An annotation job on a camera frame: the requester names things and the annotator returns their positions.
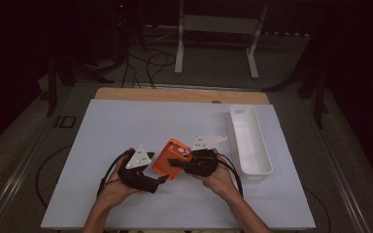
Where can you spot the orange phone case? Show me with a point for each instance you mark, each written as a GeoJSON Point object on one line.
{"type": "Point", "coordinates": [165, 160]}

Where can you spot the person's right hand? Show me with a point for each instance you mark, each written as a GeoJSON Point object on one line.
{"type": "Point", "coordinates": [221, 183]}

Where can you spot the person's left hand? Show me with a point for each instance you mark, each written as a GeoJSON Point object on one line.
{"type": "Point", "coordinates": [116, 191]}

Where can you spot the white metal stand frame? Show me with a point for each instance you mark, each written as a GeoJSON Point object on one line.
{"type": "Point", "coordinates": [220, 24]}

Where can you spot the long white plastic bin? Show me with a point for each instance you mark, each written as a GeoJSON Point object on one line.
{"type": "Point", "coordinates": [249, 139]}

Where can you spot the black tripod stand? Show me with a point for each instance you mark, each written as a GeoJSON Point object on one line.
{"type": "Point", "coordinates": [52, 87]}
{"type": "Point", "coordinates": [319, 103]}

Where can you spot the dark equipment with red light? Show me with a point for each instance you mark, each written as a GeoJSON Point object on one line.
{"type": "Point", "coordinates": [121, 19]}

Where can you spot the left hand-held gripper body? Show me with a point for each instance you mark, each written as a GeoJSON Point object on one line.
{"type": "Point", "coordinates": [139, 158]}

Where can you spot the metal floor rail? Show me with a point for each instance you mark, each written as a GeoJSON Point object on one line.
{"type": "Point", "coordinates": [340, 181]}
{"type": "Point", "coordinates": [16, 181]}

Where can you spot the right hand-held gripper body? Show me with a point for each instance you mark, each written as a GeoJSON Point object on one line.
{"type": "Point", "coordinates": [202, 163]}

